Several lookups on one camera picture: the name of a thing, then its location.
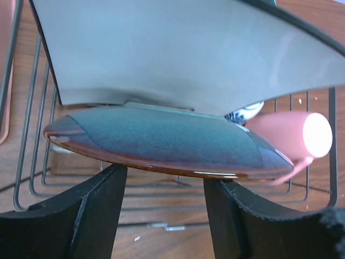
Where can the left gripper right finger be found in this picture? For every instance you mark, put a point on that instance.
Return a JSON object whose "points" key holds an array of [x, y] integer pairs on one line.
{"points": [[246, 225]]}

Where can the black wire dish rack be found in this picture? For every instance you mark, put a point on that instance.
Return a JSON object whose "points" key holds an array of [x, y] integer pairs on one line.
{"points": [[51, 169]]}

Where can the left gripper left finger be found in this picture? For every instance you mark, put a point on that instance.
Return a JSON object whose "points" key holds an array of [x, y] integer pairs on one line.
{"points": [[80, 222]]}

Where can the white square plate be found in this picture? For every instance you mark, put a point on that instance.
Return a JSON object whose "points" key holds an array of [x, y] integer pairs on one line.
{"points": [[211, 56]]}

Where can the blue floral small bowl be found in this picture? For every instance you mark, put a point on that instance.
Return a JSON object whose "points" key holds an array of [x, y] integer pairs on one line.
{"points": [[242, 115]]}

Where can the pink mug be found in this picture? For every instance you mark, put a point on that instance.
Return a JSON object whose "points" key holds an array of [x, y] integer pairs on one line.
{"points": [[302, 136]]}

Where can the dark teal blossom plate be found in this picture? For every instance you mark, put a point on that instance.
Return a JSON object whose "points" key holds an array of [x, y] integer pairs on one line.
{"points": [[168, 141]]}

